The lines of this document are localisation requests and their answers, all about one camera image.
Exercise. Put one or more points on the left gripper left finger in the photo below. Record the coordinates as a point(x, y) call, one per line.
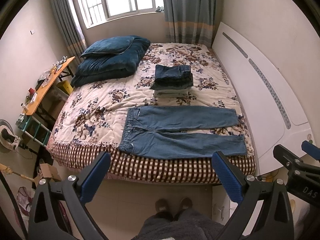
point(46, 221)

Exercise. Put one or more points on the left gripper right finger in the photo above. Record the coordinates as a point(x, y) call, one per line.
point(275, 220)

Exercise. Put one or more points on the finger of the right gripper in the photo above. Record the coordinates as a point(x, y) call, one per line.
point(311, 150)
point(294, 165)

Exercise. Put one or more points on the light blue denim jeans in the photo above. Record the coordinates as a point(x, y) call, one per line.
point(176, 132)

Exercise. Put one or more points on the cardboard box on floor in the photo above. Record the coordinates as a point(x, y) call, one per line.
point(47, 171)

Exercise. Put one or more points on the white bed headboard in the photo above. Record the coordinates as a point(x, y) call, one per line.
point(272, 110)

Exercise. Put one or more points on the teal metal rack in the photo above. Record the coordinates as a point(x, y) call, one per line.
point(33, 130)

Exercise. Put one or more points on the person's legs with slippers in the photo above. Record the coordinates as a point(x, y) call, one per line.
point(186, 224)

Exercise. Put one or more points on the white electric fan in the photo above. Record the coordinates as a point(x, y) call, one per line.
point(9, 141)

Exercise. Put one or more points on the yellow box under table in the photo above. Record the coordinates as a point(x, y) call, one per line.
point(65, 86)

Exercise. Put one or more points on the red cup on table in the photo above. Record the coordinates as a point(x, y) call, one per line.
point(31, 91)

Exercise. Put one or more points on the teal folded velvet quilt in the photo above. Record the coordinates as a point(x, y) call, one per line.
point(105, 67)

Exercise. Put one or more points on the orange folding side table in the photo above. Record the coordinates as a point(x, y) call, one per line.
point(63, 71)

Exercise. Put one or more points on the pale folded pants bottom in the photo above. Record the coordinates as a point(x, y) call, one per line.
point(171, 93)

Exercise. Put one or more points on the dark folded jeans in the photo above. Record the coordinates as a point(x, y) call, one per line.
point(176, 77)

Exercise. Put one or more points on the teal velvet pillow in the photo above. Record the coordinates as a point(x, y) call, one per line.
point(114, 45)

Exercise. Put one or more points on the left grey-blue curtain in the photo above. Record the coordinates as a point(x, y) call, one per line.
point(68, 23)

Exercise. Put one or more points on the grey-blue curtain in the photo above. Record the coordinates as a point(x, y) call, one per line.
point(68, 23)
point(192, 21)

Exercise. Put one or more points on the right grey-blue curtain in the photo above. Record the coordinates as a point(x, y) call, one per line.
point(192, 21)

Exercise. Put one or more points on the cloth on window sill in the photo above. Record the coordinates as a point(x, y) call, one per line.
point(159, 9)

